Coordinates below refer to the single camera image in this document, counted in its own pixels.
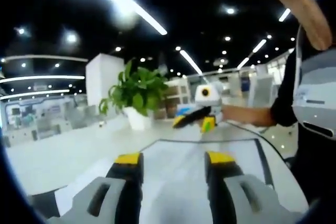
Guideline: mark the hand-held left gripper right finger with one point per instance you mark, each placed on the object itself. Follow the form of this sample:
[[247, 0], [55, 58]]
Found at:
[[231, 190]]

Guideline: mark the person's black clothed torso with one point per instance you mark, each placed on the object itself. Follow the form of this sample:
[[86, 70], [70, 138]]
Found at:
[[309, 155]]

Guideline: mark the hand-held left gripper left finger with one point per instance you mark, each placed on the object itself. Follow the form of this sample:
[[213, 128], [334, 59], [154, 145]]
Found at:
[[118, 190]]

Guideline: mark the row of grey office partitions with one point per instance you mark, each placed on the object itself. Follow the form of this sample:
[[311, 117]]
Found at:
[[47, 121]]

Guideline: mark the white grey chest device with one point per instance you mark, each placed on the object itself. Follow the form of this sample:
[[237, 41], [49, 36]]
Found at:
[[315, 82]]

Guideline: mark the white square pillar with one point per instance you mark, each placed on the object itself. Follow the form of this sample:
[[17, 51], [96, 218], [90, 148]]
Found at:
[[103, 77]]

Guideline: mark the person's neck and chin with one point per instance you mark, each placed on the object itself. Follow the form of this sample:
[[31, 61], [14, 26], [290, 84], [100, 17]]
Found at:
[[312, 16]]

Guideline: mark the green plant in white pot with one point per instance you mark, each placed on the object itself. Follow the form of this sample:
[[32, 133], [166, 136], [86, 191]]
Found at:
[[139, 90]]

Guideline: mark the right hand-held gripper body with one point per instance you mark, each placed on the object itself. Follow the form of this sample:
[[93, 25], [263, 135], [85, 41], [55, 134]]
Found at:
[[210, 99]]

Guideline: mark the straight ceiling strip light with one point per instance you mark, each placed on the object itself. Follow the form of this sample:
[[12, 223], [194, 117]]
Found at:
[[191, 62], [243, 63], [259, 45], [284, 15]]

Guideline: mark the grey brown shelf unit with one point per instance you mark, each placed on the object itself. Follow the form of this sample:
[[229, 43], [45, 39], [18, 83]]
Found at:
[[178, 98]]

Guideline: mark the long curved ceiling light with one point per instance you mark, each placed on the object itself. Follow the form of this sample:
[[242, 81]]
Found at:
[[136, 6]]

